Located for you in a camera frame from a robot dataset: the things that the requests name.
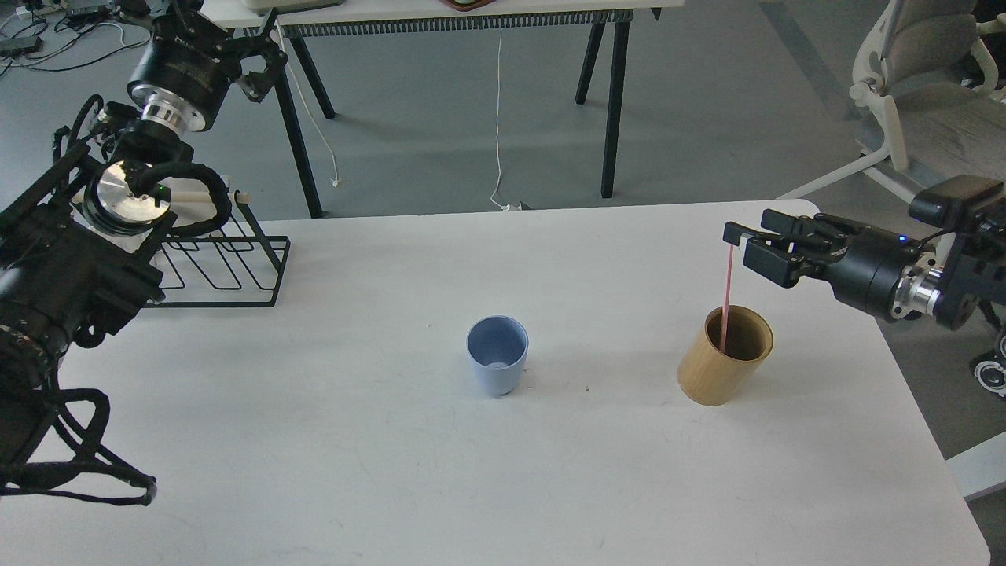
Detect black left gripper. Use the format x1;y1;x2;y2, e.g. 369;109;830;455
126;16;288;132

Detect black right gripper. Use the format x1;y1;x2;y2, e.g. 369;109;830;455
723;209;942;322

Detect pink chopstick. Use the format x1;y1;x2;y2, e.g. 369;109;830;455
718;244;736;355

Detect light blue plastic cup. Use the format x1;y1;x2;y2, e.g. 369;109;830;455
464;315;531;395

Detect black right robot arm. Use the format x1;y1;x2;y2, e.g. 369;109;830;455
723;175;1004;329

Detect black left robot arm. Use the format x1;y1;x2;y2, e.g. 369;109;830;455
1;1;288;506

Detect white background table black legs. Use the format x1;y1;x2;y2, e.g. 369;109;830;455
195;0;685;219

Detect bamboo cylinder holder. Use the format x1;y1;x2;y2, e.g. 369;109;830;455
677;305;775;407

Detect white office chair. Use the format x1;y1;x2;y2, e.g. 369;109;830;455
786;1;1005;201

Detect wooden rack handle rod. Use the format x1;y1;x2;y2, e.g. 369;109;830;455
171;189;249;204

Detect black wire dish rack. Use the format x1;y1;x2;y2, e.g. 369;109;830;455
152;204;292;308

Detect floor cables and power strips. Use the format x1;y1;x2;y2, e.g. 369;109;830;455
0;0;158;78

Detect white hanging cable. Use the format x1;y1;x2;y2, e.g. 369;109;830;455
490;28;526;212

